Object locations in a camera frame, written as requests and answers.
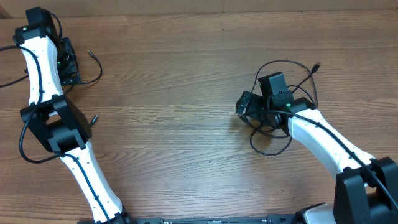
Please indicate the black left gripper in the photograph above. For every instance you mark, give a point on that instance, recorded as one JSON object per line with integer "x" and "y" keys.
{"x": 71, "y": 68}

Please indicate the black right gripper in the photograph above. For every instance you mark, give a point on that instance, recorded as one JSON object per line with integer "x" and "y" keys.
{"x": 254, "y": 101}

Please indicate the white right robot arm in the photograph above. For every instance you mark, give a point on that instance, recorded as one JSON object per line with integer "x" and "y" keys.
{"x": 365, "y": 187}

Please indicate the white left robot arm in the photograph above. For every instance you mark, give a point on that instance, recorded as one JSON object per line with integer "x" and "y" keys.
{"x": 60, "y": 127}

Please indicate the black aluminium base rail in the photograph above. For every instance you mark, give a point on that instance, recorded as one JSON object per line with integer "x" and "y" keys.
{"x": 269, "y": 219}

